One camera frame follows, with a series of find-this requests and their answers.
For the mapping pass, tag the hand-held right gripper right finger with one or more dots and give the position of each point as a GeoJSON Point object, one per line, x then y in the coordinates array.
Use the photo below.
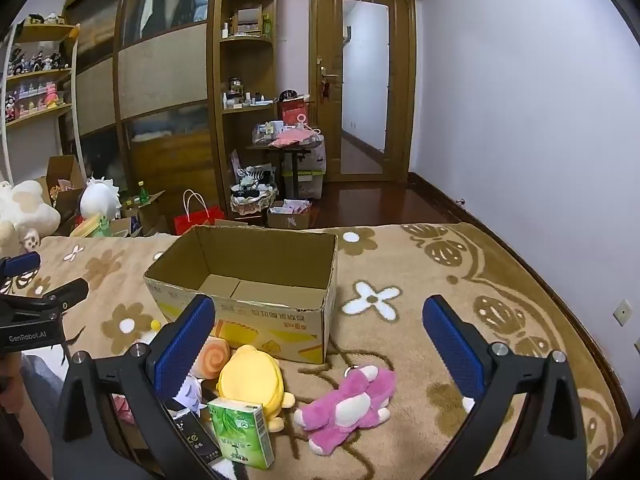
{"type": "Point", "coordinates": [452, 350]}

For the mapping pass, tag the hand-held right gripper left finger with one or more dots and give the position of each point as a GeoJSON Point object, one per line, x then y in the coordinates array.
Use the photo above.
{"type": "Point", "coordinates": [184, 347]}

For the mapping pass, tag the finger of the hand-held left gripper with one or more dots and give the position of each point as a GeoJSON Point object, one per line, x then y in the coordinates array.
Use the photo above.
{"type": "Point", "coordinates": [22, 263]}
{"type": "Point", "coordinates": [65, 294]}

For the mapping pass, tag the yellow plush toy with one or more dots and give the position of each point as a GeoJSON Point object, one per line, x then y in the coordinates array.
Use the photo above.
{"type": "Point", "coordinates": [250, 380]}

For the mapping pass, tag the pink tissue pack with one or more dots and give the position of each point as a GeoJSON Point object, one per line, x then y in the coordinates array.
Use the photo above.
{"type": "Point", "coordinates": [121, 406]}

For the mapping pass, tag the green tissue pack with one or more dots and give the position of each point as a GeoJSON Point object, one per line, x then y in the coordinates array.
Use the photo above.
{"type": "Point", "coordinates": [240, 432]}

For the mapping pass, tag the orange swirl plush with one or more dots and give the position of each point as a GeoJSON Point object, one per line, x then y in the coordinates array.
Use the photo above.
{"type": "Point", "coordinates": [215, 358]}

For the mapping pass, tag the small white plush toy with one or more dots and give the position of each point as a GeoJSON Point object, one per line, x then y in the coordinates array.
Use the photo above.
{"type": "Point", "coordinates": [190, 391]}

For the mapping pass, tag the cream plush bear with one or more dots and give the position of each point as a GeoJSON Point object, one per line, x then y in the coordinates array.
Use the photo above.
{"type": "Point", "coordinates": [30, 210]}

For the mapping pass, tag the black slim box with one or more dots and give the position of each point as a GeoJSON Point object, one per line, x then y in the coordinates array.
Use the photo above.
{"type": "Point", "coordinates": [197, 440]}

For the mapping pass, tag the tall open cardboard box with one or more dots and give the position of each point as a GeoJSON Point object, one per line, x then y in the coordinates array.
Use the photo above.
{"type": "Point", "coordinates": [62, 172]}

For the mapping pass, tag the white round plush toy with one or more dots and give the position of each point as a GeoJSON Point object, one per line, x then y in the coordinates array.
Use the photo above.
{"type": "Point", "coordinates": [100, 200]}

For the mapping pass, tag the cardboard box with bottles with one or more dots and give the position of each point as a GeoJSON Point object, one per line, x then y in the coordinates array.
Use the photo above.
{"type": "Point", "coordinates": [150, 215]}

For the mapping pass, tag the pink plush toy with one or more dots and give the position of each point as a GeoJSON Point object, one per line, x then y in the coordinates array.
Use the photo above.
{"type": "Point", "coordinates": [345, 397]}

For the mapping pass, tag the green glass bottle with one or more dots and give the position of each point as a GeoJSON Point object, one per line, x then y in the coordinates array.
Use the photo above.
{"type": "Point", "coordinates": [144, 194]}

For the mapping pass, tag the red gift bag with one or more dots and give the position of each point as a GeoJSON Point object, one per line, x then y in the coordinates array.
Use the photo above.
{"type": "Point", "coordinates": [197, 220]}

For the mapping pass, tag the lace trimmed basket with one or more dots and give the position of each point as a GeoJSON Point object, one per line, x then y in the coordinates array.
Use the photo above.
{"type": "Point", "coordinates": [252, 205]}

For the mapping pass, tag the small cardboard box with papers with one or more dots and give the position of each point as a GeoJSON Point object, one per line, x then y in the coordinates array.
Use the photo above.
{"type": "Point", "coordinates": [290, 219]}

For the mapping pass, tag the striped zebra plush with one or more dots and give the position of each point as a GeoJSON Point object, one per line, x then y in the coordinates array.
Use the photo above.
{"type": "Point", "coordinates": [255, 177]}

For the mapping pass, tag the wooden display shelf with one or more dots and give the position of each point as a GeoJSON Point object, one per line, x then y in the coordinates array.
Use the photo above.
{"type": "Point", "coordinates": [40, 76]}

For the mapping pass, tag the row of small figurines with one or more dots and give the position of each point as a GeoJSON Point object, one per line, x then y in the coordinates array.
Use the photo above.
{"type": "Point", "coordinates": [35, 62]}

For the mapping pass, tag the clear storage bin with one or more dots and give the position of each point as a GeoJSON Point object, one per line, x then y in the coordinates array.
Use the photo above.
{"type": "Point", "coordinates": [312, 170]}

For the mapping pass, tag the small side table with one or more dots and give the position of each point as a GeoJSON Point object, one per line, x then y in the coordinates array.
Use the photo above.
{"type": "Point", "coordinates": [295, 149]}

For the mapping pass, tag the clear cosmetic organizer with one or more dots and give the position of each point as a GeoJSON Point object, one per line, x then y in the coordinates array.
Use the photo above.
{"type": "Point", "coordinates": [265, 134]}

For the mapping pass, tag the pink cloth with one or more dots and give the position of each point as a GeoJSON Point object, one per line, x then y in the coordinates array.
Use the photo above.
{"type": "Point", "coordinates": [292, 137]}

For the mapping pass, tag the wooden sliding door wardrobe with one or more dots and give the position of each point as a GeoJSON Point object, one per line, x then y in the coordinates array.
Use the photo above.
{"type": "Point", "coordinates": [160, 70]}

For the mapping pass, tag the red paper box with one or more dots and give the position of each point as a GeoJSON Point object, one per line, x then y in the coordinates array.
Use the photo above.
{"type": "Point", "coordinates": [294, 112]}

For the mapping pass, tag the black hat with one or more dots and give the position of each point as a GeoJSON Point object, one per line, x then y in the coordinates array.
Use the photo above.
{"type": "Point", "coordinates": [288, 95]}

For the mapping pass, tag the red hanging charm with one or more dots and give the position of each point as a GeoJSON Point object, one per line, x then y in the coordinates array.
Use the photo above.
{"type": "Point", "coordinates": [325, 91]}

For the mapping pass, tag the wooden corner shelf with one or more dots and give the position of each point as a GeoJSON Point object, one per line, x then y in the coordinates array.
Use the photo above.
{"type": "Point", "coordinates": [247, 39]}

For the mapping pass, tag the small wooden drawer box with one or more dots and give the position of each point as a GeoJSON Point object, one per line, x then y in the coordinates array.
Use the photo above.
{"type": "Point", "coordinates": [248, 20]}

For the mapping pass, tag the green plastic bottle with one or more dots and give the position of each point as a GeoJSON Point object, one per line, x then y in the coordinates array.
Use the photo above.
{"type": "Point", "coordinates": [267, 24]}

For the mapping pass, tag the wooden door with glass pane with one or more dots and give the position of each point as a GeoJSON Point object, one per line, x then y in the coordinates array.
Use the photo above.
{"type": "Point", "coordinates": [327, 35]}

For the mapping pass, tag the white wall outlet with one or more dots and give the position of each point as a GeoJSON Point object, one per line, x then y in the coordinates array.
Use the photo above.
{"type": "Point", "coordinates": [623, 312]}

